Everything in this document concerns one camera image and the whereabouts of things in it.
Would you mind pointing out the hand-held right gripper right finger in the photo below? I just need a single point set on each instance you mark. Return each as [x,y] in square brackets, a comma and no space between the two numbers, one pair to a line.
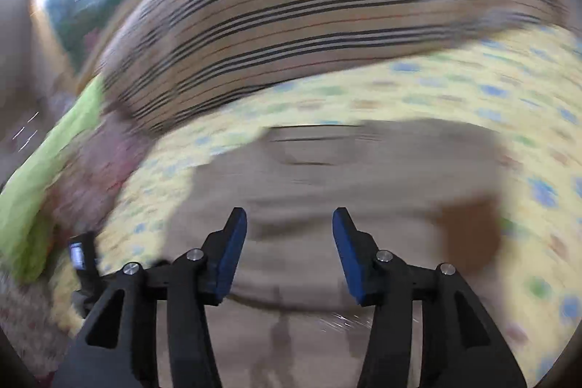
[349,254]

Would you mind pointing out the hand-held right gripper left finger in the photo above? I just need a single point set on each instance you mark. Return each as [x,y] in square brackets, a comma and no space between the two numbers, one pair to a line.
[231,251]

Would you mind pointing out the grey knit garment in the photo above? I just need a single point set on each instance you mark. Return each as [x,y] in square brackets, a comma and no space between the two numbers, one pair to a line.
[318,188]

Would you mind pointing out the dark floral cloth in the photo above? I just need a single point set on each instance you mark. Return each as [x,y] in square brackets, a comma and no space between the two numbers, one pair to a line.
[27,315]

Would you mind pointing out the green blanket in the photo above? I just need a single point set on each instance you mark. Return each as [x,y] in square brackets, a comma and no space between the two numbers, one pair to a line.
[27,197]

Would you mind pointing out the floral ruffled pillow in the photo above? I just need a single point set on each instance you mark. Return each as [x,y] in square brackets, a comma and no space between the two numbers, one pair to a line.
[95,170]

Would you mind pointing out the yellow bear print bedsheet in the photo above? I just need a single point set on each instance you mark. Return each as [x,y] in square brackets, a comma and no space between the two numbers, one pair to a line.
[500,88]

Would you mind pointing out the beige plaid pillow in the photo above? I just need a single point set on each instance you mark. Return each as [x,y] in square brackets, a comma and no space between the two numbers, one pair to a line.
[295,20]

